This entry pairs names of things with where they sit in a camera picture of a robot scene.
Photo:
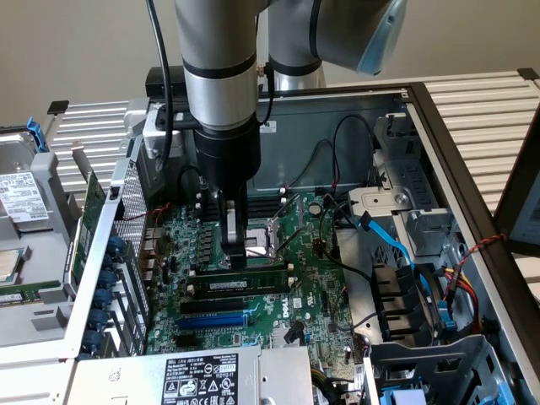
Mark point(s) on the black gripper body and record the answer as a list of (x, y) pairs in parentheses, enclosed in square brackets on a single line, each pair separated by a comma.
[(228, 156)]

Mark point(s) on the green RAM stick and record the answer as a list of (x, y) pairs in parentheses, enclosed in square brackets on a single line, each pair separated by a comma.
[(25, 293), (228, 286)]

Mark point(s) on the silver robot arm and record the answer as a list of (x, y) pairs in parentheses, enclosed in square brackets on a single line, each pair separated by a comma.
[(219, 97)]

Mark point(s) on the RAM slot white clips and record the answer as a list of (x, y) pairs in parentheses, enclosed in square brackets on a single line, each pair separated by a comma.
[(266, 209), (266, 198), (191, 290)]

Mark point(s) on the silver locking lever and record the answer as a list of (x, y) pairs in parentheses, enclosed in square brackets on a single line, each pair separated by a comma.
[(259, 252)]

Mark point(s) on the CPU socket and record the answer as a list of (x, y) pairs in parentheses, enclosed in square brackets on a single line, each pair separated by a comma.
[(258, 238)]

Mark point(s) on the white label sticker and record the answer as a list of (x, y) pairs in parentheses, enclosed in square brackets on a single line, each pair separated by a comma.
[(270, 126)]

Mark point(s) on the long black expansion slot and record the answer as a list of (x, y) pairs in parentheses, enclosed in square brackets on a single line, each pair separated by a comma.
[(211, 306)]

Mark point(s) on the silver socket cover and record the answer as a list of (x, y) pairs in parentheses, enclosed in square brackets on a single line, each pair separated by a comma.
[(292, 206)]

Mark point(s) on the open PC case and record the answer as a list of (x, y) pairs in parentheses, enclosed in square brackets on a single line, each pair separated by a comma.
[(304, 139)]

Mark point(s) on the blue expansion slot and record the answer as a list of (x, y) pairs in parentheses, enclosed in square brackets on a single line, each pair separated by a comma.
[(211, 323)]

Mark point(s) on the green motherboard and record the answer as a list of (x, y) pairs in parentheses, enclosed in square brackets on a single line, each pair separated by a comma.
[(312, 270)]

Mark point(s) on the round coin battery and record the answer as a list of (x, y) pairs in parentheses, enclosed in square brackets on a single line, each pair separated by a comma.
[(314, 208)]

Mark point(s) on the silver heat sink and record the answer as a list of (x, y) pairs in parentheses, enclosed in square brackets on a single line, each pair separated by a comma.
[(278, 337)]

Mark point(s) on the black box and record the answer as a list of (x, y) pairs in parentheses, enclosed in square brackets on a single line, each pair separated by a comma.
[(154, 82)]

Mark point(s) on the short black expansion slot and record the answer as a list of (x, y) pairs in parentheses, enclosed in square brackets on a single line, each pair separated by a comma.
[(185, 341)]

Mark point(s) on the blue expansion card clip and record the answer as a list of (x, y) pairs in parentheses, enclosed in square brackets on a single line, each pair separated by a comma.
[(115, 246), (92, 341), (108, 278), (98, 319), (102, 298)]

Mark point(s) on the green graphics card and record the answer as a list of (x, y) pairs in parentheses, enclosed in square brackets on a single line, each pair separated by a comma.
[(90, 198)]

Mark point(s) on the black plastic fan shroud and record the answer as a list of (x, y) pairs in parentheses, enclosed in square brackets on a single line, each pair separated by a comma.
[(392, 304)]

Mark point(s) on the silver power supply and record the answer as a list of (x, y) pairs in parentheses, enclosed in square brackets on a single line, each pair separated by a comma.
[(126, 379)]

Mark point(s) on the black table end cap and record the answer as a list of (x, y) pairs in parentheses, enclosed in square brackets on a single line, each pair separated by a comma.
[(57, 106), (528, 73)]

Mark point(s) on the silver disk bay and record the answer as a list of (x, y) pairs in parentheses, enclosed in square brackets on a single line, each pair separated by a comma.
[(405, 177)]

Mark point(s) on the grey parts rack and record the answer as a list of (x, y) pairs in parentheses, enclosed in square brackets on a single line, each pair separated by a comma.
[(48, 181)]

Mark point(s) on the silver hard disk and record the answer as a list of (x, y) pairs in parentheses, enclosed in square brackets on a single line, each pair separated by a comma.
[(21, 190)]

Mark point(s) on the blue drive caddy tab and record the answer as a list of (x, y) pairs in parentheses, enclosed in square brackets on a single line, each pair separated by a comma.
[(398, 397), (504, 390)]

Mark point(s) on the silver CPU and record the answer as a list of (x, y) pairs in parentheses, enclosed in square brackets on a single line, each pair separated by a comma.
[(6, 266)]

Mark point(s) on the dark grey disk bay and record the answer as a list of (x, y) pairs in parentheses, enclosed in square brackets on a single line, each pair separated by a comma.
[(443, 358)]

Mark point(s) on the dark framed panel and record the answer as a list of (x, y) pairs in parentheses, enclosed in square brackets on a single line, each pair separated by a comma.
[(527, 211)]

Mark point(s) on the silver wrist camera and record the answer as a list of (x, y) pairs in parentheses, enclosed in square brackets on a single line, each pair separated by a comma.
[(152, 137)]

